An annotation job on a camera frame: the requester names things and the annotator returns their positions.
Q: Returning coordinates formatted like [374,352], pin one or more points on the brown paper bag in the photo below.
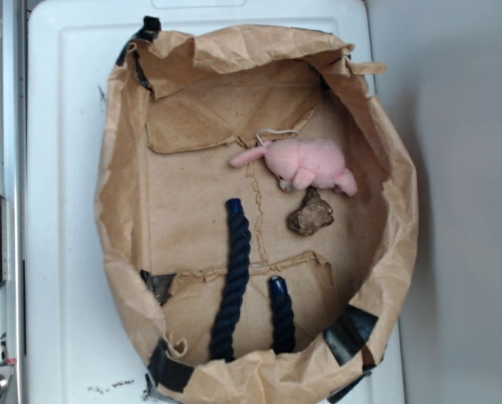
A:
[221,300]

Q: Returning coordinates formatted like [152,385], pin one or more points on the pink plush bunny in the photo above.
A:
[300,164]

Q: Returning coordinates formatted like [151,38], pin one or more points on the brown rock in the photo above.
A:
[313,214]

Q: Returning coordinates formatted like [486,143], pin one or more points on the aluminium frame rail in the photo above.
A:
[13,362]

